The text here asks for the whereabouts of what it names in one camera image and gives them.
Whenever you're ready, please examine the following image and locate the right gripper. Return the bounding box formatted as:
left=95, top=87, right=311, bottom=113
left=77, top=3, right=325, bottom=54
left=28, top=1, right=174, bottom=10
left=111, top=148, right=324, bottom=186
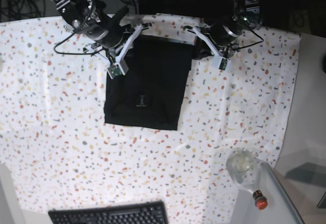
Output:
left=73, top=6, right=152, bottom=78

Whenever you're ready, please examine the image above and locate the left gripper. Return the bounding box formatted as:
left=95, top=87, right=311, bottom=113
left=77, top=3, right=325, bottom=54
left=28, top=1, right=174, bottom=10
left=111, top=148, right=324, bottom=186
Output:
left=183, top=21, right=246, bottom=70

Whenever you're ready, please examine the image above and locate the black t-shirt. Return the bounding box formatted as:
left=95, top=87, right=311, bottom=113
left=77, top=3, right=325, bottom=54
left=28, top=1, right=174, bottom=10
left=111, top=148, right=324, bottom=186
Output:
left=104, top=36, right=194, bottom=130

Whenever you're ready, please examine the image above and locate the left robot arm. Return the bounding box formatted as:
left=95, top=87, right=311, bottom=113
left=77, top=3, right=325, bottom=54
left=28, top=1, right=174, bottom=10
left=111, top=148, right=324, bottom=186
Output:
left=183, top=0, right=264, bottom=71

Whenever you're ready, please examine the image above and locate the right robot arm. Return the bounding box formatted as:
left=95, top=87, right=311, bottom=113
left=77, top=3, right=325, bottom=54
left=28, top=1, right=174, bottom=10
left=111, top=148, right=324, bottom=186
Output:
left=52, top=0, right=151, bottom=79

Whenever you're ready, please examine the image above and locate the terrazzo pattern tablecloth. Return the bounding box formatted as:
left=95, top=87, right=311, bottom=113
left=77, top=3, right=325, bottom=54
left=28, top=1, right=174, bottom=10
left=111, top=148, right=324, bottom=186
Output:
left=1, top=17, right=301, bottom=223

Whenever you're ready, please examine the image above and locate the clear glass bottle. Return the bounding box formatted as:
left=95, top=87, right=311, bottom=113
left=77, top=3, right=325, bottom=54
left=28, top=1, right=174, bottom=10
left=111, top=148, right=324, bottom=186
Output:
left=226, top=149, right=261, bottom=194

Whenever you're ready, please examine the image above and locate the black computer keyboard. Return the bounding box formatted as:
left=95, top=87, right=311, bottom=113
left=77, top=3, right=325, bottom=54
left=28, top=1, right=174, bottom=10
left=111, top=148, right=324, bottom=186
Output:
left=48, top=201, right=169, bottom=224

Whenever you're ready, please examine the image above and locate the red bottle cap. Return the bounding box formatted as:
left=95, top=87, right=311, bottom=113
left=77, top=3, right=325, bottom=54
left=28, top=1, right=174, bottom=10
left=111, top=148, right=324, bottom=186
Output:
left=253, top=190, right=268, bottom=210

